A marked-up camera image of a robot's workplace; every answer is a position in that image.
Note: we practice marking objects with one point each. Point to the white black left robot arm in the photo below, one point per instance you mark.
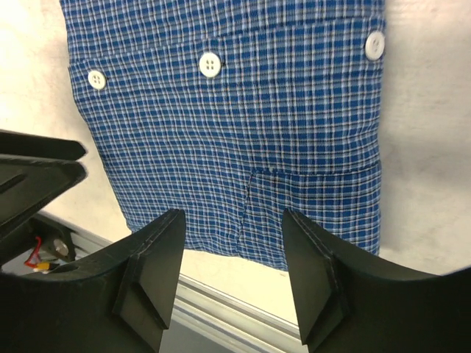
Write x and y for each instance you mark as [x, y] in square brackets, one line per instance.
[35, 170]

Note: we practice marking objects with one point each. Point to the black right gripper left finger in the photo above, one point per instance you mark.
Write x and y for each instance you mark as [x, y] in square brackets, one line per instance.
[118, 299]

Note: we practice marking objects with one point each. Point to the blue checked long sleeve shirt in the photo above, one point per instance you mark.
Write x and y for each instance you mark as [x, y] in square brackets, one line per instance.
[235, 111]

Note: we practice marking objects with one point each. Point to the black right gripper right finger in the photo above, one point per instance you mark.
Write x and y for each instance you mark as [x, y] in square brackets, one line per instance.
[348, 300]

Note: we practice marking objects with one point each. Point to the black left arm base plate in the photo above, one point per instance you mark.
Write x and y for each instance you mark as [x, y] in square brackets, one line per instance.
[53, 244]

